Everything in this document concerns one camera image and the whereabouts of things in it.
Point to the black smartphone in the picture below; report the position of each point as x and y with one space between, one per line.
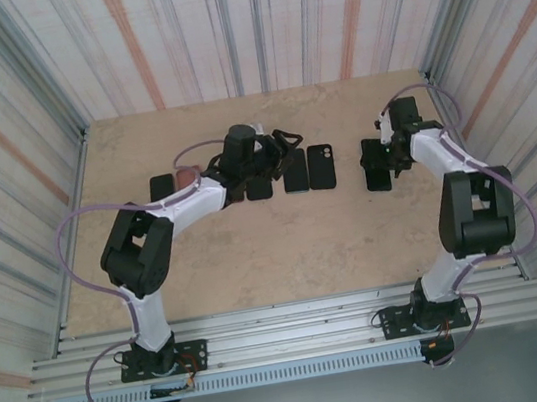
379 181

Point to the black phone case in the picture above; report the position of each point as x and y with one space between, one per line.
260 191

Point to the black phone case camera cutout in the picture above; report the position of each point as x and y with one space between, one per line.
321 173

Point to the pink phone case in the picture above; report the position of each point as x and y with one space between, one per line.
185 178

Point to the dark purple phone case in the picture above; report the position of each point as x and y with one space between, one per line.
161 185

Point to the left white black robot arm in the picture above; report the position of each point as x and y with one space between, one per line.
141 260

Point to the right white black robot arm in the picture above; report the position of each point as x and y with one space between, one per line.
478 220

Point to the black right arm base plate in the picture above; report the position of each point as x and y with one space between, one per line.
393 324

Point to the aluminium front rail frame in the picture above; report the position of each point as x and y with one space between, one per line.
288 329

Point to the aluminium side rail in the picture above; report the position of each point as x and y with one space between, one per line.
522 271
79 168

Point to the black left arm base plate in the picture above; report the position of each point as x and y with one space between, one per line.
195 356

